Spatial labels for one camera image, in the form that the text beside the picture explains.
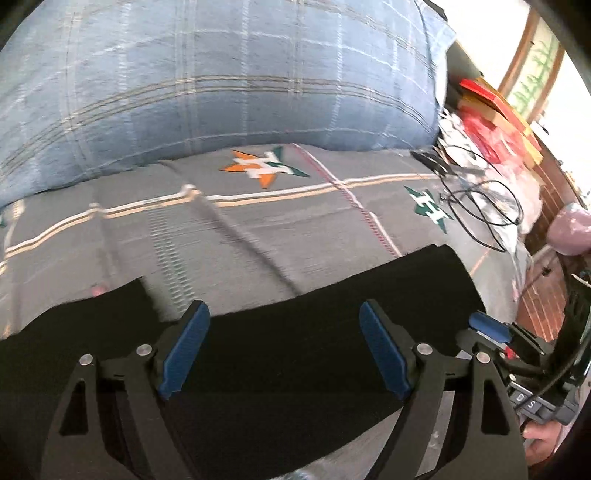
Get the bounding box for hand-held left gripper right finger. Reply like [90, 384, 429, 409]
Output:
[359, 300, 528, 480]

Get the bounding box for stack of red boxes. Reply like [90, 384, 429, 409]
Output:
[459, 78, 544, 166]

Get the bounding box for pink rounded object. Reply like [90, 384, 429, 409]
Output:
[547, 202, 591, 256]

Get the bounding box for grey star print bedsheet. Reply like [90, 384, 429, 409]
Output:
[0, 143, 532, 480]

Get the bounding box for person's right hand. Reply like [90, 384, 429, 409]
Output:
[524, 413, 561, 467]

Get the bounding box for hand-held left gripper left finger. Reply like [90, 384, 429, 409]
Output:
[39, 300, 211, 480]

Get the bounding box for wooden framed picture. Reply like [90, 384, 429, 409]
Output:
[498, 9, 567, 124]

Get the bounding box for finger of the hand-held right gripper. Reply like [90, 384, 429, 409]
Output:
[457, 311, 555, 376]

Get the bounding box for blue plaid pillow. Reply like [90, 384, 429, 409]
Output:
[0, 0, 455, 208]

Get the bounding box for black pants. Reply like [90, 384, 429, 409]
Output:
[0, 244, 486, 480]

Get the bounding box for black cable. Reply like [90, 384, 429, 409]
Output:
[411, 145, 523, 253]

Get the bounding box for white plastic bags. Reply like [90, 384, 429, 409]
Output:
[436, 110, 491, 174]

